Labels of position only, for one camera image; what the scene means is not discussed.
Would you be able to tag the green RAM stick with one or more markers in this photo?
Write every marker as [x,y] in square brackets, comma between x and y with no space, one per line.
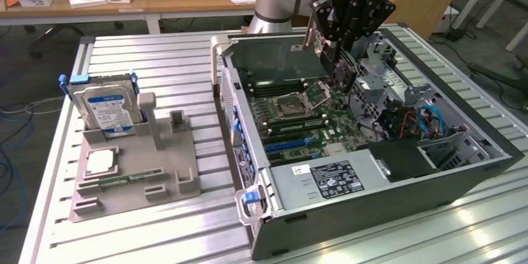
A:
[123,180]

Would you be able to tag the wooden desk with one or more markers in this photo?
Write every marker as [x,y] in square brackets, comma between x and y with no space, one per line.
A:
[185,1]

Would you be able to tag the black floor stand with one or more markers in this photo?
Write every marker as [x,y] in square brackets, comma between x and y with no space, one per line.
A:
[503,74]

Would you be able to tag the grey power supply unit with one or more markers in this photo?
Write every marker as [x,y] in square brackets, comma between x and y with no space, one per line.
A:
[288,193]

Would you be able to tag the metal drive cage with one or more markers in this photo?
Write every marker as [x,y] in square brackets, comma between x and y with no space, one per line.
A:
[375,91]

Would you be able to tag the silver CPU chip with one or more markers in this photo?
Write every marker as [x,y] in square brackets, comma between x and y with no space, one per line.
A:
[100,162]

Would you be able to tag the hard disk with blue caddy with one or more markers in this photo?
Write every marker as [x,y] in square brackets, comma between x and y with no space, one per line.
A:
[107,109]

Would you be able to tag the blue case latch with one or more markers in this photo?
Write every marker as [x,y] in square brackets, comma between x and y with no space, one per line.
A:
[249,198]

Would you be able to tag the blue slot retainer clip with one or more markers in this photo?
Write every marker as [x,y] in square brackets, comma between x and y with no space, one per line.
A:
[243,146]
[236,125]
[248,160]

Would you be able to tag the silver socket cover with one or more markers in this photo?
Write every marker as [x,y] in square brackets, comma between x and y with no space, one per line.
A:
[317,95]

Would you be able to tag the blue expansion slot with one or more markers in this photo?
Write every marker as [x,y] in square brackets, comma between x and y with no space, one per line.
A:
[288,146]

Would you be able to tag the grey parts rack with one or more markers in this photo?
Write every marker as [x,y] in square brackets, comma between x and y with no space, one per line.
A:
[136,165]

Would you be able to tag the black expansion slot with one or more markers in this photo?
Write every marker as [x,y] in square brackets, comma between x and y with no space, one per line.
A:
[284,138]

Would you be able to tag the black plastic shroud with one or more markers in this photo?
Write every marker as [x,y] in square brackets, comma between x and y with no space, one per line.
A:
[400,159]

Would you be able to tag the open black PC case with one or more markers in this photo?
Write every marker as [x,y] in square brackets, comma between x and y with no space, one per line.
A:
[371,214]

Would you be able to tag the green motherboard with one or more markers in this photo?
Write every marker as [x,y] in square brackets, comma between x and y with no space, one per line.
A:
[336,121]

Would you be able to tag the CPU socket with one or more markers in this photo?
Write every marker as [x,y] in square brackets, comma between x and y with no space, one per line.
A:
[291,104]

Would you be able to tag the silver chipset heatsink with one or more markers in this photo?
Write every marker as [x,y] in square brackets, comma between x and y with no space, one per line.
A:
[335,149]

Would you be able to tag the grey disk bay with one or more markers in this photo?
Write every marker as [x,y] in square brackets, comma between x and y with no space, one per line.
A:
[449,152]

